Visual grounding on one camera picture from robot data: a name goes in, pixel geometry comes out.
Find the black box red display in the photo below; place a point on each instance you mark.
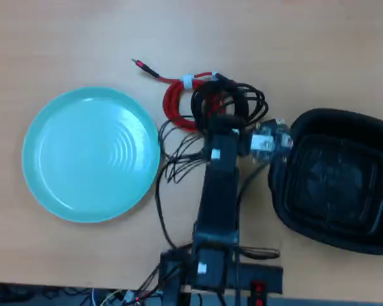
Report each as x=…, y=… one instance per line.
x=257, y=291

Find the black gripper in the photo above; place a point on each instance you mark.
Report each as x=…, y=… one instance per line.
x=225, y=126

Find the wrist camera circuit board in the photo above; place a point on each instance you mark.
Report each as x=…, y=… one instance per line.
x=268, y=141

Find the green round bowl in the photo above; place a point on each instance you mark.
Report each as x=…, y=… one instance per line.
x=89, y=156

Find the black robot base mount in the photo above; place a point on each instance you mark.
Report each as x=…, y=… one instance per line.
x=265, y=277

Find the black square bowl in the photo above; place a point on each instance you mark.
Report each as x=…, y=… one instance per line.
x=332, y=178

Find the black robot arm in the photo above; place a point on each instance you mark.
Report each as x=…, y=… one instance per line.
x=218, y=197

